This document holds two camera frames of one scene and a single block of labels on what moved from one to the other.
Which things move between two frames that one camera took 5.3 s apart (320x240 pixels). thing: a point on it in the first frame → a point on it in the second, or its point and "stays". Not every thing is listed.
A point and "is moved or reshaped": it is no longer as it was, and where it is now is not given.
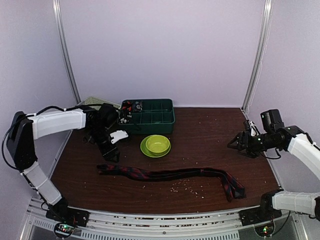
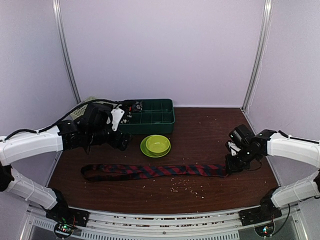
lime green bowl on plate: [143, 147] stays
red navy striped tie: [232, 189] is moved or reshaped
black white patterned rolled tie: [124, 117] stays
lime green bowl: [158, 145] stays
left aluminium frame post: [57, 13] stays
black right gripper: [241, 136] → [231, 167]
